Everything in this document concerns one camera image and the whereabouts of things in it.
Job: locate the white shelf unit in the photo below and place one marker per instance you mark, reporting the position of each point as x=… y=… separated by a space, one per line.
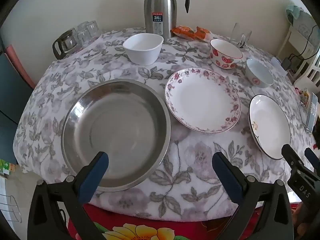
x=287 y=41

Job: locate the small white box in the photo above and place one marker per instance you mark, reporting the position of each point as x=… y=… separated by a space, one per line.
x=277 y=62

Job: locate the grey remote control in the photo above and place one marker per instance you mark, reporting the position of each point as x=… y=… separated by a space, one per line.
x=311 y=115

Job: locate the stainless steel basin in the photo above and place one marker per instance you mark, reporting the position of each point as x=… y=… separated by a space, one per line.
x=112 y=130

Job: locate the dark teal cabinet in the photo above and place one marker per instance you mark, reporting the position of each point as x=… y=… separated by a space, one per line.
x=10 y=100

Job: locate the light blue bowl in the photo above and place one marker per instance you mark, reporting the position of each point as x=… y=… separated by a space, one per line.
x=257 y=73

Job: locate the green carton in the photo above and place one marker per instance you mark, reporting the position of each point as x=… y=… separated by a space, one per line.
x=6 y=167

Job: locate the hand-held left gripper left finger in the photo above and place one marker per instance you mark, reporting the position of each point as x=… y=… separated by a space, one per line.
x=93 y=175

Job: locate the pink board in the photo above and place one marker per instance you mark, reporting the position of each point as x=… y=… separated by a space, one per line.
x=18 y=62

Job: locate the orange snack packet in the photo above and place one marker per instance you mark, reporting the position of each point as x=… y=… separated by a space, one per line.
x=182 y=32
x=203 y=33

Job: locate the clear glass tumbler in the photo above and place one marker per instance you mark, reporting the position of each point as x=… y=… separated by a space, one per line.
x=241 y=36

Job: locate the white plastic chair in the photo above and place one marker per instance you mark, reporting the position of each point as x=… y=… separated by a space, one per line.
x=310 y=76

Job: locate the colourful toy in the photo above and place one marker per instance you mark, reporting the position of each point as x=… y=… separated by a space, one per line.
x=303 y=93

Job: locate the white round tray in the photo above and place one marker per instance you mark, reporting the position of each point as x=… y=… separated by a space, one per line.
x=91 y=43

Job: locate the black rim white plate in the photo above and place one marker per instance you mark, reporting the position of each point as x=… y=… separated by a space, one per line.
x=268 y=122

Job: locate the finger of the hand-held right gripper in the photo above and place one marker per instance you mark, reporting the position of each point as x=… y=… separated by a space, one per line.
x=311 y=156
x=290 y=156

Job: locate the white square bowl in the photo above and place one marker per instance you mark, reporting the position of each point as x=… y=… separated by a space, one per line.
x=142 y=52

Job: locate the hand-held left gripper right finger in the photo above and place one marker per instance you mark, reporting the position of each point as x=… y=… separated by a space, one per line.
x=226 y=175

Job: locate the stainless steel thermos jug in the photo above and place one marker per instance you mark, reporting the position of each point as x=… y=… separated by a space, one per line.
x=160 y=5

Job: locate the floral rim white plate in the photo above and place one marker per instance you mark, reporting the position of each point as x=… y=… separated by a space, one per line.
x=202 y=100

